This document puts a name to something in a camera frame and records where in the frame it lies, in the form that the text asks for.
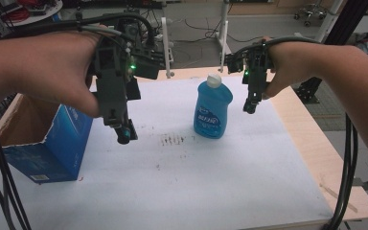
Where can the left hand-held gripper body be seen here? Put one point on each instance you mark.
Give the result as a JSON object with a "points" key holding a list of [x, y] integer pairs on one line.
{"points": [[111, 83]]}

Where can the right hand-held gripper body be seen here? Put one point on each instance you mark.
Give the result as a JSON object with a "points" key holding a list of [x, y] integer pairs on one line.
{"points": [[257, 76]]}

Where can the blue detergent bottle white cap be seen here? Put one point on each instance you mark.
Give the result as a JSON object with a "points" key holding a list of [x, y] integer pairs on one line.
{"points": [[212, 108]]}

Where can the blue cardboard box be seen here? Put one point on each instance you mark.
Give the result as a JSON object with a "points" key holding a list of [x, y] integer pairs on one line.
{"points": [[64, 143]]}

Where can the person's right hand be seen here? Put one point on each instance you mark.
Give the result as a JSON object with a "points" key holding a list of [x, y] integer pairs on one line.
{"points": [[290, 64]]}

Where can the person's left hand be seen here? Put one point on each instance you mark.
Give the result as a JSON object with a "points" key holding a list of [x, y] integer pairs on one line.
{"points": [[57, 67]]}

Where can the white table cover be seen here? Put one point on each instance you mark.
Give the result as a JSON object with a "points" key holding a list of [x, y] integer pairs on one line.
{"points": [[172, 179]]}

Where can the office chair base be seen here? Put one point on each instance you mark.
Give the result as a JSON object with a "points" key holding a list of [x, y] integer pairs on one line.
{"points": [[311, 12]]}

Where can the round white table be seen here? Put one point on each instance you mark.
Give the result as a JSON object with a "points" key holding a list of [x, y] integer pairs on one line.
{"points": [[41, 14]]}

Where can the black metal stand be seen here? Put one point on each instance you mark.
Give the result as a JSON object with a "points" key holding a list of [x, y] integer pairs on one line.
{"points": [[345, 25]]}

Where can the white metal stand post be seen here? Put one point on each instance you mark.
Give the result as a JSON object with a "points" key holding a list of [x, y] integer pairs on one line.
{"points": [[223, 32], [329, 22], [167, 44]]}

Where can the black table bracket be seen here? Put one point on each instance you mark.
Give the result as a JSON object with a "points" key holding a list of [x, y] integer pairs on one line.
{"points": [[362, 184]]}

